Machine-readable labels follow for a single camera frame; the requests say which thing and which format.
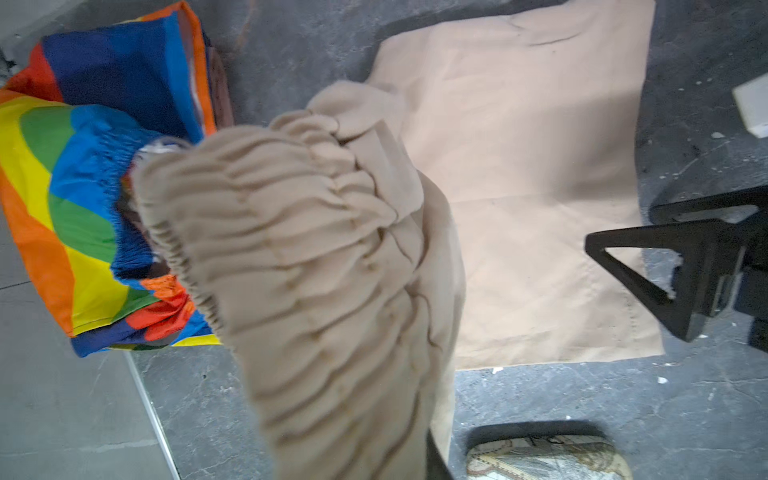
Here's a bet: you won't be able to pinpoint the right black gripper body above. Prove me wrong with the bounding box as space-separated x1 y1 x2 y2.
734 210 767 353

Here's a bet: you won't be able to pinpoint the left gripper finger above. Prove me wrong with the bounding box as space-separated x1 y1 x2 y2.
425 431 453 480

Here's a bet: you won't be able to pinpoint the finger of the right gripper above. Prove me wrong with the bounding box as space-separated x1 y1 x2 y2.
585 220 750 342
649 186 767 225

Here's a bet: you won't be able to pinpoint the beige shorts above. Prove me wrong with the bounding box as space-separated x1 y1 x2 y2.
131 1 663 479

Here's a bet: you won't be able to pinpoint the rainbow striped shorts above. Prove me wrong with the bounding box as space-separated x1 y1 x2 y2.
1 1 218 357

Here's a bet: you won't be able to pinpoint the pink shorts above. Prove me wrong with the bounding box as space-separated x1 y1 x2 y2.
206 46 235 129

